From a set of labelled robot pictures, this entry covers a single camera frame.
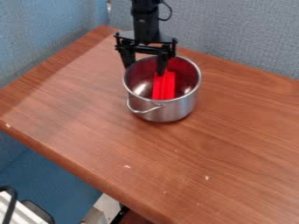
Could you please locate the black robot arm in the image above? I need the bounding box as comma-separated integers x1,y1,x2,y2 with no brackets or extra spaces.
113,0,177,76

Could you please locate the white box under table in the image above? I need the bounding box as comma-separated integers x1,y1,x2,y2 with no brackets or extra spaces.
78,193,120,224

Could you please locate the black cable loop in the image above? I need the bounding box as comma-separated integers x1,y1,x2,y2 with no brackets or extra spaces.
0,185,18,224

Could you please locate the red plastic block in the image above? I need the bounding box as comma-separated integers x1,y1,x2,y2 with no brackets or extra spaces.
152,70,175,100

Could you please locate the white ribbed appliance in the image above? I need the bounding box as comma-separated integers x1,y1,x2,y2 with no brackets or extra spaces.
0,192,49,224

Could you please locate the small metal pot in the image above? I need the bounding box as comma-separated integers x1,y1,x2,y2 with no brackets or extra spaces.
122,56,201,123

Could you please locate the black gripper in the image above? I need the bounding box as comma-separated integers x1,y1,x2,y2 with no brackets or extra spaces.
113,31,177,76

